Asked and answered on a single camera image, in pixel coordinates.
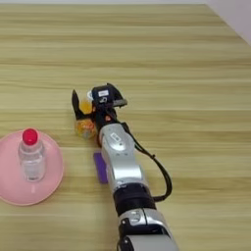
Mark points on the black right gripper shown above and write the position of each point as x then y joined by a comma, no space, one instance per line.
104,116

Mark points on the orange juice bottle white cap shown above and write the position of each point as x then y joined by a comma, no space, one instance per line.
85,127

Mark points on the clear water bottle red cap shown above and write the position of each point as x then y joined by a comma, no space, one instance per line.
31,157

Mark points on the pink round plate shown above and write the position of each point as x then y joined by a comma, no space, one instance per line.
10,183

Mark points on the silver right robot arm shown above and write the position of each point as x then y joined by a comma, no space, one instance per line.
125,170

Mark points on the purple rectangular block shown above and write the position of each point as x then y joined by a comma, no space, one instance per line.
100,166

